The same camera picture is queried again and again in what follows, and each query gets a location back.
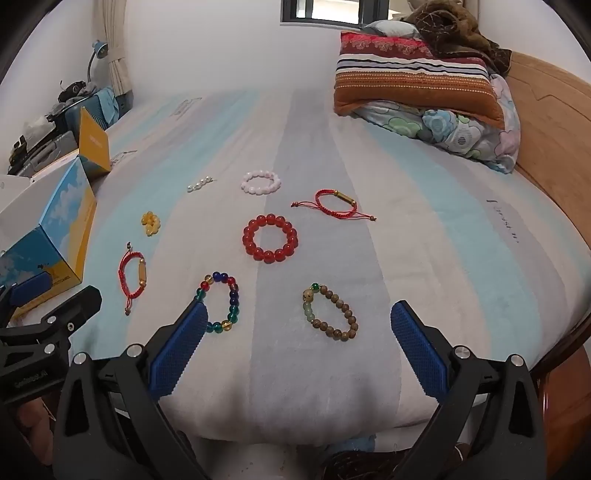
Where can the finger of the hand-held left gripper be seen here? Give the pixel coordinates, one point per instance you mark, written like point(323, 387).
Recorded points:
point(30, 285)
point(76, 305)

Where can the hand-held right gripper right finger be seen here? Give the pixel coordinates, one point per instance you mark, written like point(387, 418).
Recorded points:
point(418, 350)

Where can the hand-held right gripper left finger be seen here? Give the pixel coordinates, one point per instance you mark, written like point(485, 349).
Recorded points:
point(178, 350)

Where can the blue and yellow cardboard box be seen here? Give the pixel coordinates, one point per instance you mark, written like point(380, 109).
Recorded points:
point(60, 217)

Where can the person's left hand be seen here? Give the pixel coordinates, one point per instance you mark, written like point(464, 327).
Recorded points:
point(34, 427)

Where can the striped bed sheet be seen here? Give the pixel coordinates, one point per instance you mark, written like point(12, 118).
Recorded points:
point(369, 277)

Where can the grey suitcase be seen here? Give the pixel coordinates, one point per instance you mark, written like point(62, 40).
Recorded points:
point(46, 154)

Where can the white plastic bag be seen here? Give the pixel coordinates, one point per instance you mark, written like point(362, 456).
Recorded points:
point(37, 127)

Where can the blue suitcase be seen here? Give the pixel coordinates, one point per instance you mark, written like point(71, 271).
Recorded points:
point(99, 108)

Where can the black bag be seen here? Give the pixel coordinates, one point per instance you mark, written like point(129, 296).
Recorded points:
point(73, 88)

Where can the floral quilt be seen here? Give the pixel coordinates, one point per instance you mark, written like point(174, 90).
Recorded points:
point(461, 134)

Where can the beige curtain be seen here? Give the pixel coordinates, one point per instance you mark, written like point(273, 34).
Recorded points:
point(117, 55)

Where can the blue desk lamp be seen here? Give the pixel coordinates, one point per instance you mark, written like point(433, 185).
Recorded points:
point(99, 48)

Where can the wooden headboard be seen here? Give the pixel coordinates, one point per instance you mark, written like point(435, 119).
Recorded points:
point(554, 138)

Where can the red and orange striped pillow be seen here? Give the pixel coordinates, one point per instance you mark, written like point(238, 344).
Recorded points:
point(415, 87)

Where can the brown blanket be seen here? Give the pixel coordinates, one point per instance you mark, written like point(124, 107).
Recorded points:
point(455, 32)

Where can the grey pillow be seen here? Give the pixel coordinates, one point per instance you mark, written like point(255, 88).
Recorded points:
point(390, 28)

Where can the dark framed window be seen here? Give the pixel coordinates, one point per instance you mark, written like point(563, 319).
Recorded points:
point(337, 9)

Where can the wooden bed frame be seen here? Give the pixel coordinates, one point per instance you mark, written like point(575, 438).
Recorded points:
point(565, 406)

